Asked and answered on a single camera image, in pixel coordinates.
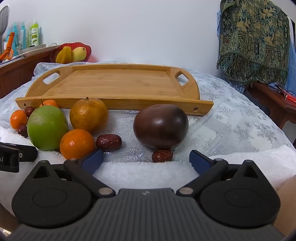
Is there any red jujube date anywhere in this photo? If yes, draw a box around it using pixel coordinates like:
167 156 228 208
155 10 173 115
96 134 122 152
152 149 173 163

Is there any dark purple plum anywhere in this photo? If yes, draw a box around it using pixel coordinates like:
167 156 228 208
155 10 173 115
133 104 189 149

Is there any snowflake sheer tablecloth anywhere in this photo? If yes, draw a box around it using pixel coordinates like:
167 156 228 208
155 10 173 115
104 71 293 162

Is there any teal bottle left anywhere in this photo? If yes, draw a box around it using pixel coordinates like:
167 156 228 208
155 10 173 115
11 22 19 57

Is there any large brownish orange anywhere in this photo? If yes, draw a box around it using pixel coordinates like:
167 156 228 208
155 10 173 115
69 97 108 134

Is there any yellow starfruit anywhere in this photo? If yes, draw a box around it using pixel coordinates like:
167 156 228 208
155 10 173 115
56 46 72 64

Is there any dark jujube date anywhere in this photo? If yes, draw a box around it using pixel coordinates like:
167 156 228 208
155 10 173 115
18 125 28 138
25 106 35 118

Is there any wooden side cabinet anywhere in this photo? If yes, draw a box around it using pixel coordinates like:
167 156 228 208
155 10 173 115
0 45 59 98

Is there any bright orange mandarin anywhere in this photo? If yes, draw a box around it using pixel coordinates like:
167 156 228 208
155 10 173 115
60 129 96 160

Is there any electric fly swatter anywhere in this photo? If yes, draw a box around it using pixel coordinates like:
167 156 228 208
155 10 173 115
0 5 10 54

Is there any red jujube date front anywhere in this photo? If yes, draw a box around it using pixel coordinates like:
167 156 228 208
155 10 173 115
152 149 173 163

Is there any blue cloth behind shawl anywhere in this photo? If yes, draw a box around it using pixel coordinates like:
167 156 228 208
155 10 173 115
285 42 296 95

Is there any person's right forearm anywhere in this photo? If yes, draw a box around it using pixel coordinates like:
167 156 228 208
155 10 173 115
274 176 296 236

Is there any green patterned fringed shawl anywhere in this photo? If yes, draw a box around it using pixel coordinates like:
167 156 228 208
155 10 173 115
217 1 290 85

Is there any small mandarin far left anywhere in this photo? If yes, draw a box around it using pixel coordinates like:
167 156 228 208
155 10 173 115
10 109 28 130

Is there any small mandarin with stem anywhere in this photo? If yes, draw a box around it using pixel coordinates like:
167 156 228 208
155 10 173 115
40 99 60 108

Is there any red plastic fruit bowl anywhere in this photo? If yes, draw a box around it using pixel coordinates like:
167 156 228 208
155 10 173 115
50 42 92 64

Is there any dark wooden table right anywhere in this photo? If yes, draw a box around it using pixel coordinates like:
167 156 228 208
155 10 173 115
247 82 296 129

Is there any green apple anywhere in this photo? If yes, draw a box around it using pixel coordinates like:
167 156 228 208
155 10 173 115
27 105 69 151

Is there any bamboo serving tray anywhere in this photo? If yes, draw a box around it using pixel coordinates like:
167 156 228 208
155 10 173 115
16 64 214 115

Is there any white tray on cabinet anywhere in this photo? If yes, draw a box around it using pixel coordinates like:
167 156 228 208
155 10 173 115
19 44 46 57

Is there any yellow mango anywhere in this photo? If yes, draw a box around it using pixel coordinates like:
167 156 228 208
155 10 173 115
72 47 87 62

